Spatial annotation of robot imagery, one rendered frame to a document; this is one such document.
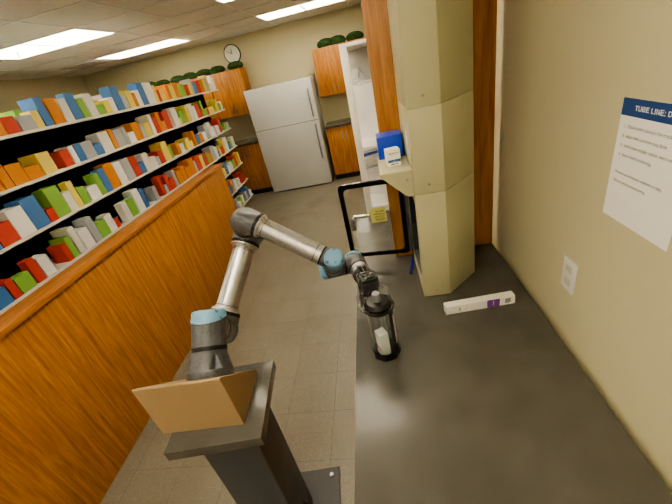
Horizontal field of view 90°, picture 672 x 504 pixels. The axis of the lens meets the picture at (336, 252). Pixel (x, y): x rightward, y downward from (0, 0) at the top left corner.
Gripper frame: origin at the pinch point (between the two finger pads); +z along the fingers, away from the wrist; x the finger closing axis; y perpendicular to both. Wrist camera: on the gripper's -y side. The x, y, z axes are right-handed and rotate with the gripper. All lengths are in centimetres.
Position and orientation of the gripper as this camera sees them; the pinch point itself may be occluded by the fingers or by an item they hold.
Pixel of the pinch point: (378, 309)
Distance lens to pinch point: 118.1
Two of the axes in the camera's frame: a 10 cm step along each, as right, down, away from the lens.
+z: 1.9, 4.4, -8.8
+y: -2.0, -8.6, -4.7
